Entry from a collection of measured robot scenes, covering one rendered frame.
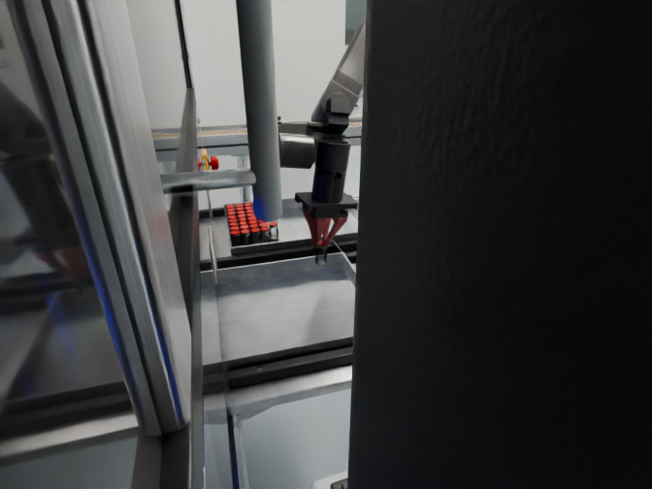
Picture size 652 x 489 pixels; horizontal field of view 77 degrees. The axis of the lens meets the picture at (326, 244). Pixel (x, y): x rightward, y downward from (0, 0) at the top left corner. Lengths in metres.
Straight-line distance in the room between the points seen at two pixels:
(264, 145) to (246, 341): 0.42
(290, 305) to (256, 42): 0.53
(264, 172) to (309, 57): 2.18
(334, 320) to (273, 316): 0.11
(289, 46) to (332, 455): 2.00
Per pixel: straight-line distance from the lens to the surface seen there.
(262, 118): 0.33
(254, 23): 0.33
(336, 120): 0.70
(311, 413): 1.73
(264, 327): 0.72
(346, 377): 0.63
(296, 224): 1.07
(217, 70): 2.44
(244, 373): 0.62
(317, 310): 0.75
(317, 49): 2.52
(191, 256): 0.26
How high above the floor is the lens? 1.33
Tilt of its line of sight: 28 degrees down
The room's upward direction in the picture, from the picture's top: straight up
